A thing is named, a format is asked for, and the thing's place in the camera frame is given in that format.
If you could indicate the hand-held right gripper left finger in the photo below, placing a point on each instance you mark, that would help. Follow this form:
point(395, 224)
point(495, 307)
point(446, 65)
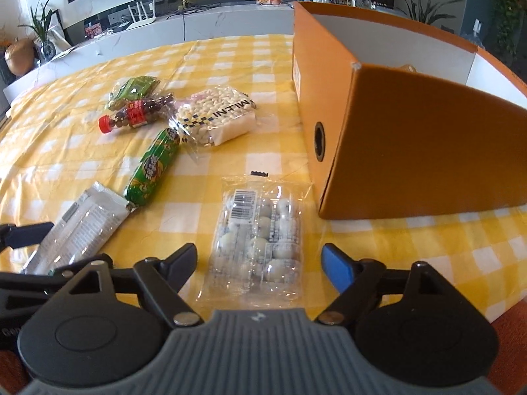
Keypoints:
point(183, 263)

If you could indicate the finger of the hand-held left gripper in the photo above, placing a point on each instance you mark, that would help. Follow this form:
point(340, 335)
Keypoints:
point(37, 282)
point(24, 234)

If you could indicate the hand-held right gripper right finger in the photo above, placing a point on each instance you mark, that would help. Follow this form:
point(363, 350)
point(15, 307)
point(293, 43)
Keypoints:
point(335, 267)

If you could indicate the silver snack packet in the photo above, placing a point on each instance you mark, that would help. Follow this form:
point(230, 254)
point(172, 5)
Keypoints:
point(78, 230)

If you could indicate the clear pack of white eggs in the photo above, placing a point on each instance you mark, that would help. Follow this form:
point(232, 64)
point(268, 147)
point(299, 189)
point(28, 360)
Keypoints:
point(257, 238)

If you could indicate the green sausage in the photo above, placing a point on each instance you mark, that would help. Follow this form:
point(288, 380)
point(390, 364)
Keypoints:
point(152, 164)

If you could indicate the orange cardboard box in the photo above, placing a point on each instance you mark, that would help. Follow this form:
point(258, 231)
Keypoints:
point(411, 140)

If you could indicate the clear bag of white pellets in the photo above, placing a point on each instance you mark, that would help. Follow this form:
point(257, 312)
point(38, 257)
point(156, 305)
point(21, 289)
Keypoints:
point(214, 117)

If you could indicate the cola bottle shaped candy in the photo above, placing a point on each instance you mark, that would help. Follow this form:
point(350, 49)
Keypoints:
point(138, 113)

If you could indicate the green snack packet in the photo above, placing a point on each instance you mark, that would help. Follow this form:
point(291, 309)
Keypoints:
point(131, 90)

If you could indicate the yellow checkered tablecloth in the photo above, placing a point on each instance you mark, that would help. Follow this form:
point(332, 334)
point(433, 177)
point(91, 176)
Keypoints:
point(61, 140)

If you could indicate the small black plastic piece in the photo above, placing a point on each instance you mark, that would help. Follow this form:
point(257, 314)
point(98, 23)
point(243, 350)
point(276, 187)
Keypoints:
point(259, 173)

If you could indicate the brown round vase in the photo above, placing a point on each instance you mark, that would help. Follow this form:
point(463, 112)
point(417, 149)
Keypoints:
point(18, 57)

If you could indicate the plant in glass vase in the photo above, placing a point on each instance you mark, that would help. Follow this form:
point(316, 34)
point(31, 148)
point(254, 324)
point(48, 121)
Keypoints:
point(43, 28)

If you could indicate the small pink photo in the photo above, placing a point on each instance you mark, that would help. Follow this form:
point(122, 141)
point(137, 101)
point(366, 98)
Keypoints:
point(93, 31)

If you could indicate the white router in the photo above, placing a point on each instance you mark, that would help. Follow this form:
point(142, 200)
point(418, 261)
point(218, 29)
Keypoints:
point(142, 18)

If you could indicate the blue water jug with pump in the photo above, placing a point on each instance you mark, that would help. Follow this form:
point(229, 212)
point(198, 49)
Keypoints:
point(475, 35)

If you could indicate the potted long leaf plant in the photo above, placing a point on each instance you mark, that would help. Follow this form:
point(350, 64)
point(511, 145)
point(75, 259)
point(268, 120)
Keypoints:
point(424, 8)

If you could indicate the hanging pothos plant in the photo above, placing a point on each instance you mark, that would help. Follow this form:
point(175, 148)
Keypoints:
point(504, 4)

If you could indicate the black picture frame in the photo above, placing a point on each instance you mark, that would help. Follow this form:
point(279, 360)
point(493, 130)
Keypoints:
point(61, 28)

